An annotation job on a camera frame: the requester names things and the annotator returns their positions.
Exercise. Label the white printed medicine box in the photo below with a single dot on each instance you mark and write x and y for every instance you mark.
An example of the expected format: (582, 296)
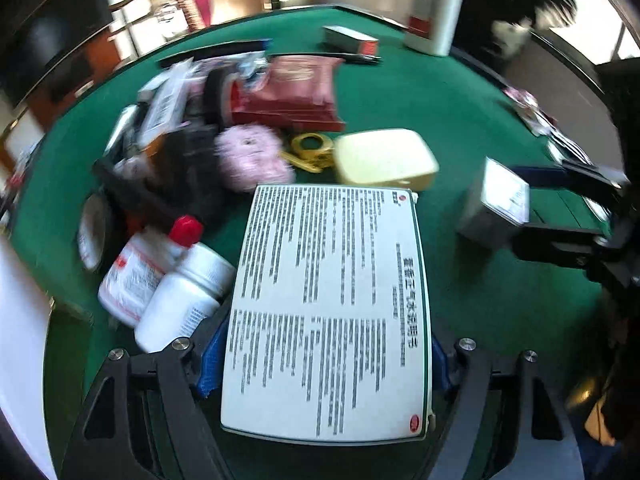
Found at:
(329, 336)

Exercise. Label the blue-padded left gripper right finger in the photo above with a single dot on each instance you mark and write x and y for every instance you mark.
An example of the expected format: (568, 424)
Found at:
(440, 372)

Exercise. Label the white pill bottle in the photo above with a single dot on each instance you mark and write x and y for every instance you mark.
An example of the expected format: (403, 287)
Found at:
(191, 292)

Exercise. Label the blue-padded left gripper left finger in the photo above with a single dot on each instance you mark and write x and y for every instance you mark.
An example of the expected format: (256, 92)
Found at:
(209, 344)

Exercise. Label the black plastic bag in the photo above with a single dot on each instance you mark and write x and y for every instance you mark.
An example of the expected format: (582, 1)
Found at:
(177, 175)

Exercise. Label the small white red box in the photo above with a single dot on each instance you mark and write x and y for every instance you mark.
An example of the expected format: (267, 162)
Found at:
(349, 40)

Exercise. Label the red foil pouch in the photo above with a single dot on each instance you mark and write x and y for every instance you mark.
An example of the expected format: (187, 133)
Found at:
(296, 93)

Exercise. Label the black tape roll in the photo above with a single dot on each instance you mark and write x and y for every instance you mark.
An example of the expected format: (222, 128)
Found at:
(94, 229)

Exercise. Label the large white bottle red label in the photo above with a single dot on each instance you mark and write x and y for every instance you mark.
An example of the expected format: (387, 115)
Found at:
(431, 26)

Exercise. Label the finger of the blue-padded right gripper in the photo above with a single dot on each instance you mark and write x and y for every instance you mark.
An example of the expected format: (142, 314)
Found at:
(542, 177)
(539, 243)

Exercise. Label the person in black jacket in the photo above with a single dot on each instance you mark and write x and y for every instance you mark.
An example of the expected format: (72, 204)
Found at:
(496, 30)

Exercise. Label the white bottle red cap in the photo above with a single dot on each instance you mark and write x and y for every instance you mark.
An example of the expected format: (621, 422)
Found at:
(147, 257)

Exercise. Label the cream yellow plastic case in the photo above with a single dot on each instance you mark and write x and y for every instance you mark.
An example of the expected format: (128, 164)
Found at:
(395, 158)

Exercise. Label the pink fluffy pompom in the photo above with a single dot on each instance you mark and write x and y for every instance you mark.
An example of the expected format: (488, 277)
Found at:
(250, 155)

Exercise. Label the long black pen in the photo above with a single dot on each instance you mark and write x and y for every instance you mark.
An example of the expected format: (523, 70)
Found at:
(349, 58)

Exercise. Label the small white grey box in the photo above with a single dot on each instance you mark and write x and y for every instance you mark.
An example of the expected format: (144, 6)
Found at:
(496, 206)

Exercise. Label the black remote control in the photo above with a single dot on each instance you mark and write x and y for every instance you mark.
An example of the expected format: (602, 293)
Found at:
(216, 51)

